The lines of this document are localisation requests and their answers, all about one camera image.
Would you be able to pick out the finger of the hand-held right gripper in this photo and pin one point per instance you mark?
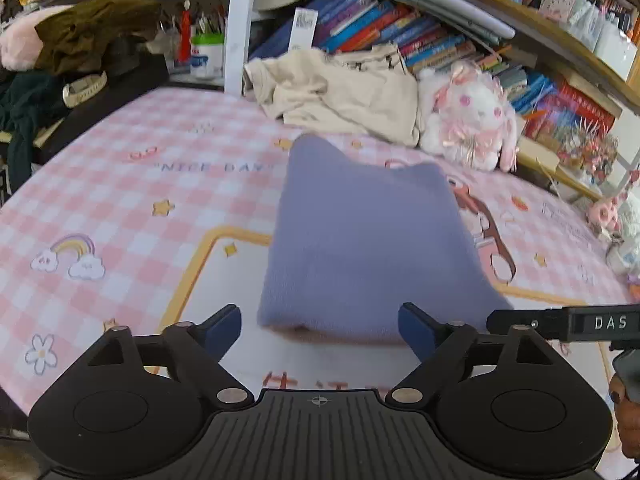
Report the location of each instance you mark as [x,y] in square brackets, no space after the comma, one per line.
[500,321]

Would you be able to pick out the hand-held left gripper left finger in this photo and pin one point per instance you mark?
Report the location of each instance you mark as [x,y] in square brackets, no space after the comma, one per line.
[225,332]

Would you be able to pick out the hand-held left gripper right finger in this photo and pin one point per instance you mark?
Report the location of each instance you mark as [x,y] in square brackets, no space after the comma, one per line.
[417,332]

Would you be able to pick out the purple and brown sweater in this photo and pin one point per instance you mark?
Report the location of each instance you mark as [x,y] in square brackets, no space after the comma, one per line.
[370,240]

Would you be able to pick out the beige clothes pile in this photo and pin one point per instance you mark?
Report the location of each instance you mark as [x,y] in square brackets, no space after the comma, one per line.
[340,92]

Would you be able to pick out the person's right hand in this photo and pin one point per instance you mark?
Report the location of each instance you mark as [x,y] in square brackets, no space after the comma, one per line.
[627,420]

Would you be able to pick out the white plush toy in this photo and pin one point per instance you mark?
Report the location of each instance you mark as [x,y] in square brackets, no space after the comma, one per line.
[622,250]

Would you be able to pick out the small pink plush toy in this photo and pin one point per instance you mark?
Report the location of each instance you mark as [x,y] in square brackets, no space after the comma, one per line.
[602,212]

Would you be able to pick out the pink checked printed mat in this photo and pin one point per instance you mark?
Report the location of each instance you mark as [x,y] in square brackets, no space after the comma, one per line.
[125,195]

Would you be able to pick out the white and pink plush bunny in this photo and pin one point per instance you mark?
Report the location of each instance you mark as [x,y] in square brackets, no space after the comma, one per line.
[470,115]

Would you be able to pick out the stack of red books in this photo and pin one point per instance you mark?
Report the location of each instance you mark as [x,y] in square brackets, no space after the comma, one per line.
[575,115]

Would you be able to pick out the white storage box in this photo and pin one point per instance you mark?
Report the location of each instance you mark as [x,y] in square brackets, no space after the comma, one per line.
[615,50]

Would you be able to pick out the white pen cup green rim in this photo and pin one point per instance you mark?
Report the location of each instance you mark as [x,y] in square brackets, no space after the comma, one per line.
[207,57]

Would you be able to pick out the white wrist watch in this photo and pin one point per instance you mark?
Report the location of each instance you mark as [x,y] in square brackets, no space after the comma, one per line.
[85,91]

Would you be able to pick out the wooden shelf board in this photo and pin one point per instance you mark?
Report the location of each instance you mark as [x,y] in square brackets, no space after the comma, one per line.
[550,35]

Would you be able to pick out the red hanging tassel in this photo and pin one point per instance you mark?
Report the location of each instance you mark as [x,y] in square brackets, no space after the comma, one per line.
[185,35]

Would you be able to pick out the dark green cloth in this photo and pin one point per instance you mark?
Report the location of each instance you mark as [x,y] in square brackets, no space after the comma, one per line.
[25,105]

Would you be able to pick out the row of colourful books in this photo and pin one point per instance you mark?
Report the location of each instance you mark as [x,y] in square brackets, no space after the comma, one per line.
[380,30]

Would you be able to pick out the white paper tag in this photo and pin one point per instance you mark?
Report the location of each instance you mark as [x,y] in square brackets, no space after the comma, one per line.
[305,27]

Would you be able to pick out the pink pen holder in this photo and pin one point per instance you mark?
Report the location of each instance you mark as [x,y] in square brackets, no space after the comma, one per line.
[557,7]

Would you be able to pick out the white tablet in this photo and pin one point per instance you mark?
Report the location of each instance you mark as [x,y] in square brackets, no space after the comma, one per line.
[450,2]

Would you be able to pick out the brown cloth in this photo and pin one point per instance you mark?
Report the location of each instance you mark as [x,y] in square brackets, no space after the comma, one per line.
[95,30]

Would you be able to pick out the pink fluffy cloth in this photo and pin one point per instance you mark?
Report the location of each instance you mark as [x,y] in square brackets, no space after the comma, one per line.
[20,40]

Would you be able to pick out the white shelf post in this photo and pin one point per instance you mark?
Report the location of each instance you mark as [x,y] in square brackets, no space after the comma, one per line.
[240,25]

